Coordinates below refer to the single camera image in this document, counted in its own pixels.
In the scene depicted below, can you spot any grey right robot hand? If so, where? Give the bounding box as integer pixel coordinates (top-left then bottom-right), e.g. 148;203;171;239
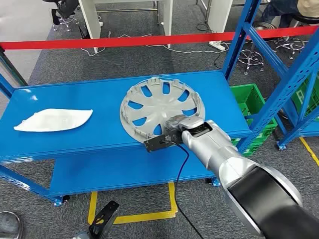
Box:
165;115;187;145

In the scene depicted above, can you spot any silver plastic wheel cover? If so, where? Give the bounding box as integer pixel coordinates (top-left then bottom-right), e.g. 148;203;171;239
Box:
119;77;206;144

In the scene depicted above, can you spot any blue metal shelf rack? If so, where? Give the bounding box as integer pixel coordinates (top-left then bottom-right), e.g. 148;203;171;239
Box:
0;0;319;208
276;71;319;151

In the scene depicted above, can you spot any white power strip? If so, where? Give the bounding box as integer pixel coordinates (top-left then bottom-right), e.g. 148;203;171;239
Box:
209;40;226;51

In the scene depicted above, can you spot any green plastic crate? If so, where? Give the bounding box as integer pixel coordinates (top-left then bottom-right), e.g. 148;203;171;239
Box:
292;74;319;122
231;130;274;157
231;83;278;136

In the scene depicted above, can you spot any red barrier tape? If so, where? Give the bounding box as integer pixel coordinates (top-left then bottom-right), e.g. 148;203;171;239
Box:
0;25;319;51

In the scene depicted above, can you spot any black stool chrome base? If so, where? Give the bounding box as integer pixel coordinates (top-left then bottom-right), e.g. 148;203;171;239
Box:
238;20;277;76
274;13;319;61

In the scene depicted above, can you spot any white desk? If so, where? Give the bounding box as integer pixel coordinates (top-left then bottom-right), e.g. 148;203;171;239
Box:
206;0;234;34
79;0;174;53

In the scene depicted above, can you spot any white plastic trim panel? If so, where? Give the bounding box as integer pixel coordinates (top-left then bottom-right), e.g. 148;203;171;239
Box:
14;109;93;133

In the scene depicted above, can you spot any person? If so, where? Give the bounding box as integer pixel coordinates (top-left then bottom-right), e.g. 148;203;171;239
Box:
260;0;319;29

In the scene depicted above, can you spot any black office chair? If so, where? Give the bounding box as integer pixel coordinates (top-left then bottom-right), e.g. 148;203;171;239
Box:
42;0;80;33

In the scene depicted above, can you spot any round chrome stand base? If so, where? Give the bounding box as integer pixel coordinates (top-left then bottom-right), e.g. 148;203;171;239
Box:
0;211;23;239

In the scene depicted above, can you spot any black camera cable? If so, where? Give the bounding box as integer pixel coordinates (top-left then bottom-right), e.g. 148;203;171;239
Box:
160;140;205;239

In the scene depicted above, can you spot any white floor cable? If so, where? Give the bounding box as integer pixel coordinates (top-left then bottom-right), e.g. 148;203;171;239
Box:
81;33;230;57

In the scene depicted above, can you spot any dark barrier post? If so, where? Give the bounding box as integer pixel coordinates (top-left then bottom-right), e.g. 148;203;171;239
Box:
0;45;28;87

